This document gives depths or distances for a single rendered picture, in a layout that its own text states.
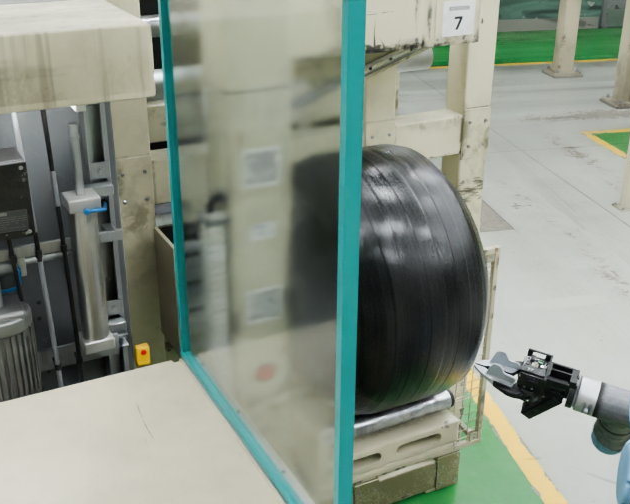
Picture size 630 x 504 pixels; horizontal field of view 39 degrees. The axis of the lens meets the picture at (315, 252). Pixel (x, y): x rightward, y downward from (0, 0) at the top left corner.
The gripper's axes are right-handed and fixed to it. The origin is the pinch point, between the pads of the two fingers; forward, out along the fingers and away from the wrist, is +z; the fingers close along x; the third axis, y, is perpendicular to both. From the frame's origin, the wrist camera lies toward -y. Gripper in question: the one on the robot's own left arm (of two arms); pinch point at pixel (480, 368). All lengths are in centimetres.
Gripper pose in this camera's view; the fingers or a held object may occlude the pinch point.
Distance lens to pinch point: 194.3
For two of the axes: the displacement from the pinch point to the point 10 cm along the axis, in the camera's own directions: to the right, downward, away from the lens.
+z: -9.2, -2.8, 2.8
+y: 0.0, -7.0, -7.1
